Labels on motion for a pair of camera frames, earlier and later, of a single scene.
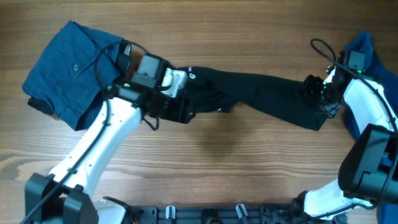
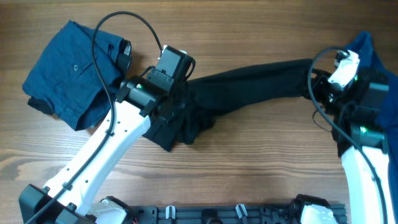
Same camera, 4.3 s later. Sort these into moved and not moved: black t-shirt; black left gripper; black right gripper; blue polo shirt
Moved: black t-shirt
Not moved: blue polo shirt; black left gripper; black right gripper
